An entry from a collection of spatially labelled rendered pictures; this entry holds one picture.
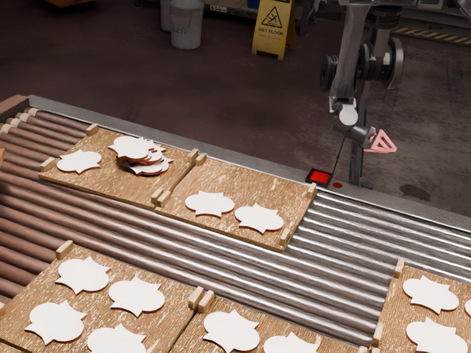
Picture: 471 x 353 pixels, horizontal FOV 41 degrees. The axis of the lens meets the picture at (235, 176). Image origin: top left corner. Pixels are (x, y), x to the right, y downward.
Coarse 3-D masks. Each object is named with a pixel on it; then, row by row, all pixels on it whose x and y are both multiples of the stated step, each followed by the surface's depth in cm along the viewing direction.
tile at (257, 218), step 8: (240, 208) 189; (248, 208) 189; (256, 208) 189; (264, 208) 190; (240, 216) 185; (248, 216) 185; (256, 216) 186; (264, 216) 186; (272, 216) 186; (240, 224) 182; (248, 224) 182; (256, 224) 182; (264, 224) 183; (272, 224) 183; (280, 224) 183; (264, 232) 181; (272, 232) 182
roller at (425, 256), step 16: (0, 128) 225; (16, 128) 225; (48, 144) 219; (64, 144) 218; (304, 224) 191; (320, 224) 190; (336, 224) 190; (368, 240) 186; (384, 240) 185; (416, 256) 181; (432, 256) 180; (464, 272) 177
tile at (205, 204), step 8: (200, 192) 194; (192, 200) 190; (200, 200) 190; (208, 200) 191; (216, 200) 191; (224, 200) 191; (192, 208) 187; (200, 208) 187; (208, 208) 187; (216, 208) 188; (224, 208) 188; (232, 208) 188; (216, 216) 185
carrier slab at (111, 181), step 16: (80, 144) 215; (96, 144) 216; (112, 144) 217; (160, 144) 219; (112, 160) 208; (176, 160) 211; (48, 176) 197; (64, 176) 198; (80, 176) 199; (96, 176) 199; (112, 176) 200; (128, 176) 201; (144, 176) 201; (160, 176) 202; (176, 176) 203; (96, 192) 193; (112, 192) 193; (128, 192) 193; (144, 192) 194; (144, 208) 189
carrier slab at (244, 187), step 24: (216, 168) 209; (240, 168) 210; (192, 192) 196; (216, 192) 197; (240, 192) 198; (264, 192) 199; (288, 192) 200; (168, 216) 186; (192, 216) 185; (288, 216) 189; (264, 240) 178; (288, 240) 179
